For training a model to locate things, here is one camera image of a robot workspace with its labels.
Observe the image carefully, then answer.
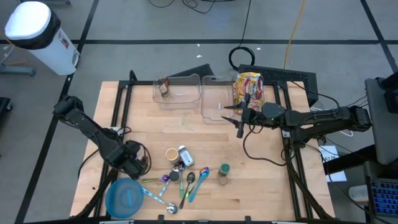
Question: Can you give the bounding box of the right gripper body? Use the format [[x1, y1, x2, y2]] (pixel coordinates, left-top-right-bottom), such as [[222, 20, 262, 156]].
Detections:
[[242, 102, 285, 129]]

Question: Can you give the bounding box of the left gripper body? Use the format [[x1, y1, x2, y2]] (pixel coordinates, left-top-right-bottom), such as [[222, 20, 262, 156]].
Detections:
[[116, 140, 150, 180]]

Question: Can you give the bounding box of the lime chili shrimp ramen packet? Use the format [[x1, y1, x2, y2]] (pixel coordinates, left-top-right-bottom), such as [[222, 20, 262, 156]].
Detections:
[[234, 90, 266, 112]]

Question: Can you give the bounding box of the blue-edged yellow ramen packet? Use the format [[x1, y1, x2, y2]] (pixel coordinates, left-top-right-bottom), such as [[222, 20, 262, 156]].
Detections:
[[233, 79, 249, 106]]

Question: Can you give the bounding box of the yellow ramen noodle packet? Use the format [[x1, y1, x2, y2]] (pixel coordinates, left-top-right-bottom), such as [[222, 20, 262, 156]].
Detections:
[[236, 71, 262, 83]]

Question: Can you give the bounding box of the green lid spice jar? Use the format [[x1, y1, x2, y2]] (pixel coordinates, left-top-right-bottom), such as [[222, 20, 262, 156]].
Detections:
[[219, 163, 232, 177]]

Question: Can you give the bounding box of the white lid spice jar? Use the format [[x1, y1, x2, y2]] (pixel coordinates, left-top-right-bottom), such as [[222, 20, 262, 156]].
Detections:
[[177, 145, 196, 168]]

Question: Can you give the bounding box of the rainbow metal spoon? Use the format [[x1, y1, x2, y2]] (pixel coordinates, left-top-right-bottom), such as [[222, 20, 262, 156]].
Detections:
[[185, 167, 210, 199]]

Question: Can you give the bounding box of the teal plastic spoon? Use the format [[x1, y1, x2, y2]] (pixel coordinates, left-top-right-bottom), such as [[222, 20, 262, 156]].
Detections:
[[188, 167, 210, 203]]

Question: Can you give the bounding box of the brown paper packet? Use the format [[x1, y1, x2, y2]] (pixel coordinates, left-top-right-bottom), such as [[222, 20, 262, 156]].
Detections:
[[158, 77, 171, 98]]

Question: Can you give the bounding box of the narrow clear plastic bin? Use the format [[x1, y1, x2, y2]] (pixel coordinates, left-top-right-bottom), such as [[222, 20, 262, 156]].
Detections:
[[232, 72, 268, 122], [201, 75, 234, 124]]

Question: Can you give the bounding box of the blue plastic bowl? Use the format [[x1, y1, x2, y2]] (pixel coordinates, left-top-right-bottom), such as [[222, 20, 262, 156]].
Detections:
[[104, 177, 145, 220]]

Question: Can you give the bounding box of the black flat panel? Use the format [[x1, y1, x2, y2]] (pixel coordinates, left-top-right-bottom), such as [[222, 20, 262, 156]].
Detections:
[[164, 63, 215, 79]]

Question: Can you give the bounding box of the dark metal spoon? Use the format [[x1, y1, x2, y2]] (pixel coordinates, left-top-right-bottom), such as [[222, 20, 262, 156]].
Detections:
[[178, 171, 197, 210]]

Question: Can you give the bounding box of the wide clear plastic bin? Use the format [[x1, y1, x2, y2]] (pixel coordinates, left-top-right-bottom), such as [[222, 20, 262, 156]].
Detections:
[[152, 73, 202, 110]]

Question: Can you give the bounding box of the white paper sheet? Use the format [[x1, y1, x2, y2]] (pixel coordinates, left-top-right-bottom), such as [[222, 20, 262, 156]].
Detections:
[[317, 145, 348, 183]]

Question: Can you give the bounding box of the white round object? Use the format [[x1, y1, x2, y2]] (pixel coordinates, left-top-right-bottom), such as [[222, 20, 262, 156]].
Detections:
[[348, 185, 371, 203]]

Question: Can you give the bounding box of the black desk equipment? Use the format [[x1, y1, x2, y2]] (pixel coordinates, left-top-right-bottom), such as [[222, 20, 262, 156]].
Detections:
[[381, 70, 398, 114]]

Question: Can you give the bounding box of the black floor object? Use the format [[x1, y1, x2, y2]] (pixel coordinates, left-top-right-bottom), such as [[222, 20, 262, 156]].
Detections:
[[0, 96, 13, 125]]

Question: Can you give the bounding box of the backlit keyboard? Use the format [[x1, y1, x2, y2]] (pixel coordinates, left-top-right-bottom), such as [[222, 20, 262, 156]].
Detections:
[[371, 179, 398, 218]]

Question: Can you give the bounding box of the grey metal bar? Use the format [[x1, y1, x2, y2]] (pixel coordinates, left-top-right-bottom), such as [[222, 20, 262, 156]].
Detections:
[[0, 63, 35, 77]]

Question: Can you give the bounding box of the white trash can black liner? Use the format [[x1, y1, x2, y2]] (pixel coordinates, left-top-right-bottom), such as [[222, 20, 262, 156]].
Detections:
[[4, 1, 81, 77]]

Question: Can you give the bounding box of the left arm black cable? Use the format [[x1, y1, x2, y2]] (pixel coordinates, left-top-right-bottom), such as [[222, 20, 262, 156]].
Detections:
[[123, 126, 152, 167]]

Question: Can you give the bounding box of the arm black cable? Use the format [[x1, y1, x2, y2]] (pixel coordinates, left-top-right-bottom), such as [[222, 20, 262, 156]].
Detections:
[[123, 126, 152, 167], [242, 124, 289, 167]]

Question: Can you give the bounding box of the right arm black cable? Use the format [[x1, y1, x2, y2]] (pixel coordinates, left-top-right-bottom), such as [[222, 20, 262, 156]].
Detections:
[[242, 124, 289, 167]]

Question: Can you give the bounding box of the purple spoon green handle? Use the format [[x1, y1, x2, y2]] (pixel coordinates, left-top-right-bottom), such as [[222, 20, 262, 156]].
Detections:
[[142, 174, 170, 184]]

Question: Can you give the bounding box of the slim spoon blue handle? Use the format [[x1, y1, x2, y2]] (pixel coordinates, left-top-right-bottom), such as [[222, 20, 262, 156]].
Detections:
[[158, 164, 181, 199]]

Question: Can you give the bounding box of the black coiled cable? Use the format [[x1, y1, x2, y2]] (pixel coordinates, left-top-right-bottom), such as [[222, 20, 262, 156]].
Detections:
[[228, 0, 256, 72]]

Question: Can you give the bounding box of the silver spoon striped blue handle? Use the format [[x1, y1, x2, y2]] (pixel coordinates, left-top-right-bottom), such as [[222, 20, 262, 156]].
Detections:
[[142, 187, 178, 215]]

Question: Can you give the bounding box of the yellow cable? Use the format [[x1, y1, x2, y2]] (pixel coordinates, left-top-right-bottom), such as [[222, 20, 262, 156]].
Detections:
[[282, 0, 308, 70]]

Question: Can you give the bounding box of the black floor cable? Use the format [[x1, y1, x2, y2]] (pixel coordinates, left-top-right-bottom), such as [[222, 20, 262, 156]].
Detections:
[[182, 0, 218, 15]]

